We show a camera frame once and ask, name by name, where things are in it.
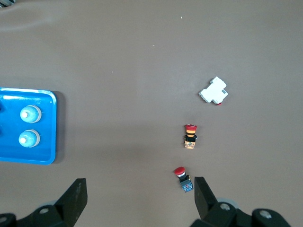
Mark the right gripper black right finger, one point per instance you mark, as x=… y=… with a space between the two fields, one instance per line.
x=206 y=203

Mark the grey metal table bracket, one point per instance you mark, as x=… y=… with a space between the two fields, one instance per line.
x=6 y=2

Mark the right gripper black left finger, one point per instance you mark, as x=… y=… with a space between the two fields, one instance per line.
x=71 y=203

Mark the blue plastic tray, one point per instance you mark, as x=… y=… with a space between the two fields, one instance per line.
x=47 y=142

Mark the red push button black body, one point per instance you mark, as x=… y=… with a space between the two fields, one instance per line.
x=180 y=171

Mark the blue bell wooden knob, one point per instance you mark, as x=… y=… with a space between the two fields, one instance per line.
x=29 y=138
x=30 y=114

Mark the orange emergency stop button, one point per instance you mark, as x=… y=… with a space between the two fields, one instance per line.
x=190 y=137

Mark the white circuit breaker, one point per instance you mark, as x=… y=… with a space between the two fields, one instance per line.
x=213 y=91

